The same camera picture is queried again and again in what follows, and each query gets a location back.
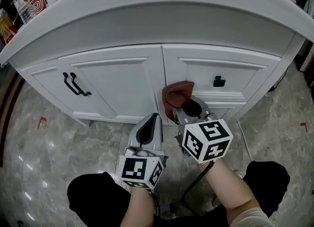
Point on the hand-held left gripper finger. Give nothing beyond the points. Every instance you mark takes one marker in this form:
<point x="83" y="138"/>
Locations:
<point x="132" y="140"/>
<point x="160" y="142"/>

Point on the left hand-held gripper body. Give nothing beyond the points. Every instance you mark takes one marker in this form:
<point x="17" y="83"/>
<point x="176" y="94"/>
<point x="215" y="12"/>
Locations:
<point x="137" y="169"/>

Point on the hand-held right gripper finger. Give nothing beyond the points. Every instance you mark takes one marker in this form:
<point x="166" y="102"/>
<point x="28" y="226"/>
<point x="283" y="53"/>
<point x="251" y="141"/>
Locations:
<point x="178" y="118"/>
<point x="206" y="111"/>

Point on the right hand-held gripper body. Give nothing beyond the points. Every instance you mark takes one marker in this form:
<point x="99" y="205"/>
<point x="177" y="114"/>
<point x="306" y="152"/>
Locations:
<point x="208" y="140"/>

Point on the dark red cloth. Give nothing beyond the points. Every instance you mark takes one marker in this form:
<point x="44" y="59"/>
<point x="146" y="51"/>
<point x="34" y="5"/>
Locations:
<point x="176" y="95"/>

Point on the small white drawer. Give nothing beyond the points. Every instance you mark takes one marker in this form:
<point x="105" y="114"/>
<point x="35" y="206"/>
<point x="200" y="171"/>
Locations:
<point x="230" y="111"/>

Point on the large white drawer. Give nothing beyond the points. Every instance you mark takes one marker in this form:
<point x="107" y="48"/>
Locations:
<point x="240" y="76"/>

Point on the person's left forearm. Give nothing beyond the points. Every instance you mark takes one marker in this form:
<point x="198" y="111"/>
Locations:
<point x="139" y="208"/>

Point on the person's right forearm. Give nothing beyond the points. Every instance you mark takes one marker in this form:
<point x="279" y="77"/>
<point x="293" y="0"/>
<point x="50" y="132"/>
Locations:
<point x="228" y="189"/>

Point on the black square drawer knob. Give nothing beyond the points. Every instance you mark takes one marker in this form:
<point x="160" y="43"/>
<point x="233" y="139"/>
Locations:
<point x="219" y="82"/>

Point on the person's left shoe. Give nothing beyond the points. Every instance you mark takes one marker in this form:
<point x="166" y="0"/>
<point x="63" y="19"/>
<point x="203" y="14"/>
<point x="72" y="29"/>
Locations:
<point x="126" y="186"/>

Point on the person's shoe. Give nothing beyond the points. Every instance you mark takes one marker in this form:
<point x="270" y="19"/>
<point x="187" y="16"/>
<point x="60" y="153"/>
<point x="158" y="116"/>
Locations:
<point x="237" y="173"/>
<point x="126" y="186"/>

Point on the person's right shoe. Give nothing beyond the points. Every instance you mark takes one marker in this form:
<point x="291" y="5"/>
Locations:
<point x="237" y="173"/>

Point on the person's left leg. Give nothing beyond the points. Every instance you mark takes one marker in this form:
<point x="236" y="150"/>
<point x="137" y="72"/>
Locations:
<point x="98" y="201"/>

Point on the person's leg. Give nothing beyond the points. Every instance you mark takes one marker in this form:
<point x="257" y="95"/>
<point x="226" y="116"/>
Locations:
<point x="267" y="184"/>
<point x="98" y="201"/>

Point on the black stool caster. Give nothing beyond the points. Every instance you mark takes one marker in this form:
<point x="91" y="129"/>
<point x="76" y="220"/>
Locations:
<point x="173" y="208"/>

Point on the white cabinet door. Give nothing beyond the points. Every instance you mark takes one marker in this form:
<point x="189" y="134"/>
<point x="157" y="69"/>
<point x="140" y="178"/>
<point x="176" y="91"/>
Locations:
<point x="117" y="78"/>
<point x="44" y="81"/>

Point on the person's right leg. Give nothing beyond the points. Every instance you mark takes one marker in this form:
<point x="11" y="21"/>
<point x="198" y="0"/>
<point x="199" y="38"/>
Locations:
<point x="267" y="184"/>

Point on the person's white sleeve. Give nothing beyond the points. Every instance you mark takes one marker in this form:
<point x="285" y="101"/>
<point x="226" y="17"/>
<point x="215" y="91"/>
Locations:
<point x="252" y="218"/>

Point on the white vanity cabinet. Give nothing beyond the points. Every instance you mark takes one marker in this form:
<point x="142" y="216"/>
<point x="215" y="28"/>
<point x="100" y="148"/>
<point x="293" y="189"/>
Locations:
<point x="147" y="24"/>

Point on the brown wooden step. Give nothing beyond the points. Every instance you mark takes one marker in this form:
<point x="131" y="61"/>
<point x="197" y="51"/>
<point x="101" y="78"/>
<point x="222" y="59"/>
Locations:
<point x="7" y="113"/>

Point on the red white paper cup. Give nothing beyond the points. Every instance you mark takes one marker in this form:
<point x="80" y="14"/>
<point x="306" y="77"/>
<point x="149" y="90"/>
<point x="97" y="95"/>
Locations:
<point x="38" y="3"/>

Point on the yellow red carton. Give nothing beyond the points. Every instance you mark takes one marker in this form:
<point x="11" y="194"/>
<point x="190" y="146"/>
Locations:
<point x="6" y="29"/>

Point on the dark wooden door frame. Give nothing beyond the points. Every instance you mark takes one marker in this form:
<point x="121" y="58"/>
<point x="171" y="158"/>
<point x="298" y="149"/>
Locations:
<point x="307" y="61"/>

